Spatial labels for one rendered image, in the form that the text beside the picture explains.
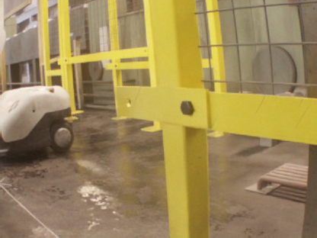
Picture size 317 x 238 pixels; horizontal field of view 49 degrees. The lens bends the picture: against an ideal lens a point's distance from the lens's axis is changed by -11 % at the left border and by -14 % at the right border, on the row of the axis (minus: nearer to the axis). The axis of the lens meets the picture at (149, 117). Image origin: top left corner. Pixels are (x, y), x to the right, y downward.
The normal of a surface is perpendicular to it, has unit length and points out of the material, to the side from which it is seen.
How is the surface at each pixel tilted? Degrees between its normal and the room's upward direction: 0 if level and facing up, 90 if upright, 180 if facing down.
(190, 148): 90
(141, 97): 90
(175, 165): 90
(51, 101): 90
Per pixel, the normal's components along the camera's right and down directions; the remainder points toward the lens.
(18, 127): 0.63, 0.07
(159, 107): -0.79, 0.16
